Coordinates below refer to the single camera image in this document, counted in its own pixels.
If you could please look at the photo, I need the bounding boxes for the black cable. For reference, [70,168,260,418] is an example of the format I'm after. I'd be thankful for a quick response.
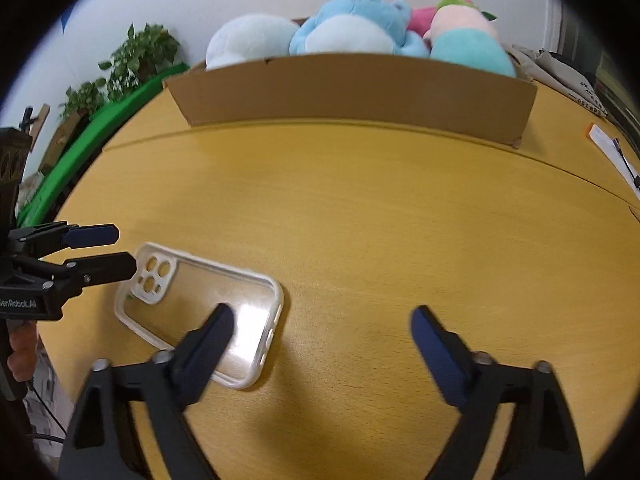
[24,379,69,447]

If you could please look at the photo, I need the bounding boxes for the small green potted plant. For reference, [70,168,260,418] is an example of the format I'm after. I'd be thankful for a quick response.
[58,79,107,122]

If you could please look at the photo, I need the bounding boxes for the green hoop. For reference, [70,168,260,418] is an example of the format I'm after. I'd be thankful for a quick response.
[15,62,191,229]

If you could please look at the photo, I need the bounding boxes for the brown cardboard box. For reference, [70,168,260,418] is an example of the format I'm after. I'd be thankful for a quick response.
[162,52,538,150]

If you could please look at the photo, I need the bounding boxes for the brown cardboard carton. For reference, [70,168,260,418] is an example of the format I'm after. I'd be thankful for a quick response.
[30,103,89,176]

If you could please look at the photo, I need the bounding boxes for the grey cloth bag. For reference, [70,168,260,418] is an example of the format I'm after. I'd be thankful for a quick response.
[502,44,609,119]

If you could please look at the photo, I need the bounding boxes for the white panda plush toy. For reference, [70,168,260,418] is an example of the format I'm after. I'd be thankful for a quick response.
[205,13,302,71]

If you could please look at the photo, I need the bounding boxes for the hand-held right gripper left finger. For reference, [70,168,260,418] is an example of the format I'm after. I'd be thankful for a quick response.
[59,303,236,480]

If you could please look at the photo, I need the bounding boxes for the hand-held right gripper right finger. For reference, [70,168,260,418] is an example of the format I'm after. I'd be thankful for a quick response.
[411,305,586,480]

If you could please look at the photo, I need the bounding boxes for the clear white phone case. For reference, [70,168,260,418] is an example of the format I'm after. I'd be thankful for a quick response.
[114,242,285,391]

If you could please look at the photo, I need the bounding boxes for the person's left hand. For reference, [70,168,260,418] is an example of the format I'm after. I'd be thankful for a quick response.
[7,321,39,384]

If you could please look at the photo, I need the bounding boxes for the pink plush toy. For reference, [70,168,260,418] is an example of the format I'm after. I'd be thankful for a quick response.
[407,0,517,79]

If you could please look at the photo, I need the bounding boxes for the black pen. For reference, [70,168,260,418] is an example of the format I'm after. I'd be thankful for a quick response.
[613,137,640,192]

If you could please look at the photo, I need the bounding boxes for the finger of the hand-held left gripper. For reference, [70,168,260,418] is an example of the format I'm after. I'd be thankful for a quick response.
[7,222,120,262]
[10,252,139,302]

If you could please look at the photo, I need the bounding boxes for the blue plush toy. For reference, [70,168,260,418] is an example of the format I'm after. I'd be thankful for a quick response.
[288,0,431,59]

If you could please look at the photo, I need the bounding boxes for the white paper sheet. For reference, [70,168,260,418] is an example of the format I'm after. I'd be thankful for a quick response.
[588,124,640,197]

